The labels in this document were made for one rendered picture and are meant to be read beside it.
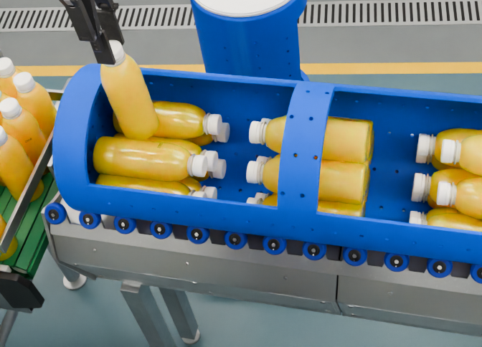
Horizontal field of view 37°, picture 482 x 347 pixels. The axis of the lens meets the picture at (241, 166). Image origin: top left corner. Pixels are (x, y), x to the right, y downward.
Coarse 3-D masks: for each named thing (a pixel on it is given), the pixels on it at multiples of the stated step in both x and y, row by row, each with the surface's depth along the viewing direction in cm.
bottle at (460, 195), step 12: (468, 180) 118; (480, 180) 117; (456, 192) 118; (468, 192) 116; (480, 192) 115; (456, 204) 118; (468, 204) 116; (480, 204) 115; (468, 216) 118; (480, 216) 117
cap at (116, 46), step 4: (112, 40) 119; (116, 40) 119; (112, 44) 118; (116, 44) 118; (120, 44) 118; (112, 48) 118; (116, 48) 118; (120, 48) 118; (116, 52) 117; (120, 52) 118; (116, 56) 117; (120, 56) 118; (116, 60) 118
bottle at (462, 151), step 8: (472, 136) 118; (480, 136) 117; (456, 144) 118; (464, 144) 117; (472, 144) 116; (480, 144) 116; (456, 152) 118; (464, 152) 117; (472, 152) 116; (480, 152) 116; (456, 160) 118; (464, 160) 117; (472, 160) 116; (480, 160) 116; (464, 168) 118; (472, 168) 117; (480, 168) 116
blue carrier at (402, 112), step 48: (96, 96) 126; (192, 96) 144; (240, 96) 140; (288, 96) 137; (336, 96) 134; (384, 96) 130; (432, 96) 120; (480, 96) 120; (240, 144) 146; (288, 144) 116; (384, 144) 139; (96, 192) 127; (144, 192) 125; (240, 192) 144; (288, 192) 117; (384, 192) 139; (336, 240) 122; (384, 240) 118; (432, 240) 115; (480, 240) 113
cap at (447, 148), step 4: (444, 140) 119; (448, 140) 119; (444, 144) 118; (448, 144) 118; (452, 144) 118; (444, 148) 118; (448, 148) 118; (452, 148) 118; (444, 152) 118; (448, 152) 118; (452, 152) 118; (444, 156) 118; (448, 156) 118; (452, 156) 118; (440, 160) 120; (444, 160) 119; (448, 160) 119; (452, 160) 118
